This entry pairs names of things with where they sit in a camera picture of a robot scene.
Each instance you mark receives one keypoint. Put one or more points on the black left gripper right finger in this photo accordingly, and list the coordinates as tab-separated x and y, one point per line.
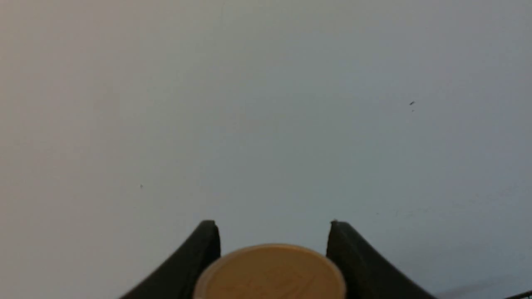
367	274

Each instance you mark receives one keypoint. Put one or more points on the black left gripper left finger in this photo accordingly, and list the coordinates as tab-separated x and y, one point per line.
177	276

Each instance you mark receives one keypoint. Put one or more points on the amber cooking wine bottle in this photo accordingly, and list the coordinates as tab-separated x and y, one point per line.
271	271

